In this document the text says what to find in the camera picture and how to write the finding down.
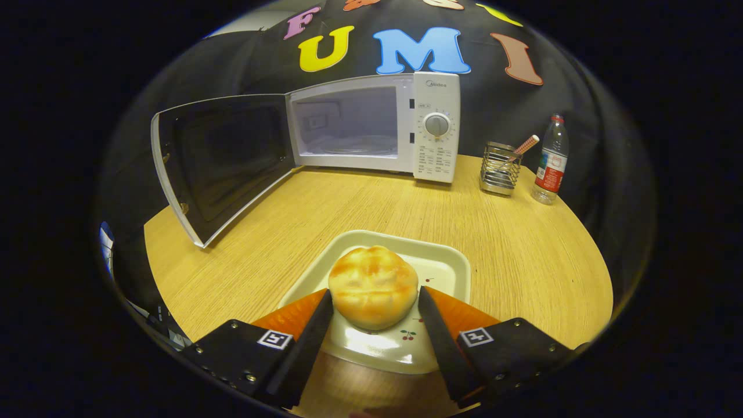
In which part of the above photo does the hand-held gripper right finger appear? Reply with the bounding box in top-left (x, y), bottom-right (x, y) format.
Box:
top-left (418, 286), bottom-right (575, 409)

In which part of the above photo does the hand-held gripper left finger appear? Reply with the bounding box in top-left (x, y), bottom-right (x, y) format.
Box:
top-left (183, 289), bottom-right (334, 409)

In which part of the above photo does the golden bread bun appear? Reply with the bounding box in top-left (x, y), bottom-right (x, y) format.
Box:
top-left (328, 246), bottom-right (419, 331)

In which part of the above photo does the white microwave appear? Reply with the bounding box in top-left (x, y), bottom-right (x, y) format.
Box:
top-left (150, 71), bottom-right (461, 249)

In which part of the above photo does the cream tray with cherry print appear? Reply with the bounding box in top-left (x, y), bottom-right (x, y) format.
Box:
top-left (277, 230), bottom-right (471, 375)

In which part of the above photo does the clear bottle with red label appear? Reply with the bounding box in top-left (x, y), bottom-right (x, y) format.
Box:
top-left (532, 114), bottom-right (569, 205)

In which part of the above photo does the glass turntable plate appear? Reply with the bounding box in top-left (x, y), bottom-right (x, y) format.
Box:
top-left (316, 135), bottom-right (398, 156)

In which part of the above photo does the red white striped straw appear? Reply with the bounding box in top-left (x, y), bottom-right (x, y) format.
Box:
top-left (505, 135), bottom-right (540, 166)

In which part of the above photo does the black backdrop cloth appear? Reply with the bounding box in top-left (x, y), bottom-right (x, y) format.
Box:
top-left (96, 0), bottom-right (657, 326)

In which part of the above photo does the metal wire holder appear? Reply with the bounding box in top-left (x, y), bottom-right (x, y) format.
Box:
top-left (479, 141), bottom-right (522, 196)

